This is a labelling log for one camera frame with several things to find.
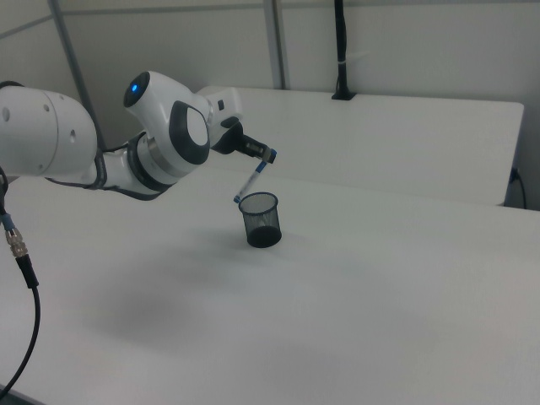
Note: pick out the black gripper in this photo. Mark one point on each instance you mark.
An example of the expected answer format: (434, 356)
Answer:
(232, 141)

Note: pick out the blue and white marker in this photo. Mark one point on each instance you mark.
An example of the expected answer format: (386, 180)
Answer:
(252, 180)

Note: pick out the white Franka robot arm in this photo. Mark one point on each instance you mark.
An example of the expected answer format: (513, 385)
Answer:
(50, 135)

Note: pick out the black mesh pen cup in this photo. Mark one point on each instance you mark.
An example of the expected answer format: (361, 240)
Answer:
(261, 236)

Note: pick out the grey metal partition post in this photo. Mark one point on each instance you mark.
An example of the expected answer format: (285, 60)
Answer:
(278, 42)

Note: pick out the black camera pole with base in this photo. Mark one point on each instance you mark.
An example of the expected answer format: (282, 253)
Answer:
(341, 42)

